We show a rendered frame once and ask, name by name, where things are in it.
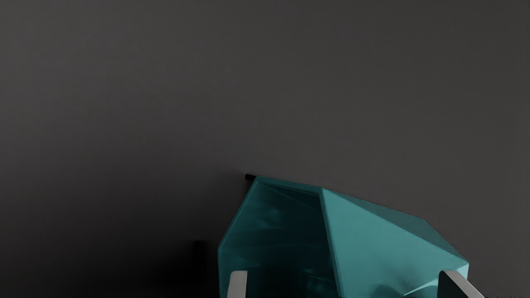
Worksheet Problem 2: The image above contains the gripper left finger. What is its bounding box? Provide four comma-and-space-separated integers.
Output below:
227, 271, 248, 298

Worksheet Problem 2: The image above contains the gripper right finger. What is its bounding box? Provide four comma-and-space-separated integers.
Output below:
438, 270, 485, 298

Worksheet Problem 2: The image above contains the teal faceted mug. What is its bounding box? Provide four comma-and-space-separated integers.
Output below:
217, 176, 470, 298

